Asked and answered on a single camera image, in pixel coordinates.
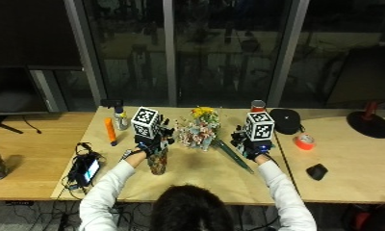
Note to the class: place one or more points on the person's left hand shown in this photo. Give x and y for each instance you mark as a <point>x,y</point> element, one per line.
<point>147,148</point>

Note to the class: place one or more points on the person's right hand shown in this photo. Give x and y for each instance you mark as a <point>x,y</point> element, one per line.
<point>254,150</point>

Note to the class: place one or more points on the dark patterned glass vase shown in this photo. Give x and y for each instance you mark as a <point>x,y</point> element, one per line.
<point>158,163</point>

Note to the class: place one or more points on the white marker cube on right glove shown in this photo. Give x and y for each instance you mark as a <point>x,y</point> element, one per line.
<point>260,125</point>

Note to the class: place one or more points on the white marker cube on glove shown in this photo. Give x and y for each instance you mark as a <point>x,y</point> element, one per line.
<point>260,125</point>
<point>146,122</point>

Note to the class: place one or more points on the white marker cube on left glove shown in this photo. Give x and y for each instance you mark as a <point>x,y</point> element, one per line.
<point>146,122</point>

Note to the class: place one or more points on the mixed flower bouquet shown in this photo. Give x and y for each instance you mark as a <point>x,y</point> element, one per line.
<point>200,130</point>

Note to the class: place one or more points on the red cup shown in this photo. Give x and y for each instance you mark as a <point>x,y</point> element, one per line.
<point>258,106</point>

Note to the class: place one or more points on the black zip pouch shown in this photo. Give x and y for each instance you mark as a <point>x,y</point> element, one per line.
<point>286,121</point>

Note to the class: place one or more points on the orange marker pen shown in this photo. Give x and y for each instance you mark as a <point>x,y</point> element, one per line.
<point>111,131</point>

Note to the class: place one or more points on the orange tape roll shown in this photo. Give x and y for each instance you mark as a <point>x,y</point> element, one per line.
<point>304,141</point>

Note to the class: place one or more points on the black computer mouse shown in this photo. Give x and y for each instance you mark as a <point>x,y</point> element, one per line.
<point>317,171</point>

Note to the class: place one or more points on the black lamp base red stem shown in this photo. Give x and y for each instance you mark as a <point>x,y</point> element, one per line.
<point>369,123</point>

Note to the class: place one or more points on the black monitor stand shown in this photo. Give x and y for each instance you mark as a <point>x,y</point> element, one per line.
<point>8,126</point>

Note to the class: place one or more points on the black monitor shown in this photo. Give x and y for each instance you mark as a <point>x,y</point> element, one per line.
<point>13,89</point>

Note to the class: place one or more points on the red and black chair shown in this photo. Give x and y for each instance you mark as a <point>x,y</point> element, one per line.
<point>375,216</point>

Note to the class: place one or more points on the black power strip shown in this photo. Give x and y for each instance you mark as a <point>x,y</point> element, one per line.
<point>19,202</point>

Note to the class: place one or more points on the small black camera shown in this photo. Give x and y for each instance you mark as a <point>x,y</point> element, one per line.
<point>113,103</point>

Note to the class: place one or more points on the grey window post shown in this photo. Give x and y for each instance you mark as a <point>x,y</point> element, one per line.
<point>171,51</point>
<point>87,51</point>
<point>287,51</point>

